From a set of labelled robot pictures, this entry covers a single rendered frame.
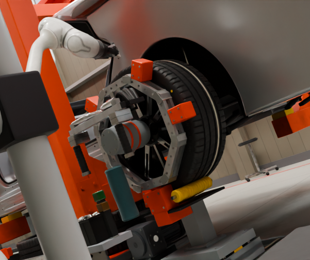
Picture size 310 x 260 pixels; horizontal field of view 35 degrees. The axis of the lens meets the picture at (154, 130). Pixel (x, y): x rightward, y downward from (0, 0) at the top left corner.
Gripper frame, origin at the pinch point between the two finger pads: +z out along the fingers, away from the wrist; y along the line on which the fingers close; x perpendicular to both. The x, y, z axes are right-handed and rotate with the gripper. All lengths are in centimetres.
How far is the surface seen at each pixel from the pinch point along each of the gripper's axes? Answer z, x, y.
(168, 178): -15, -68, 4
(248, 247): 9, -113, 17
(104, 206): -37, -68, -20
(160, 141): -3.0, -49.8, 3.3
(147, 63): -18.2, -17.3, 18.9
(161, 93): -20.6, -33.1, 19.9
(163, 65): -6.1, -18.6, 21.8
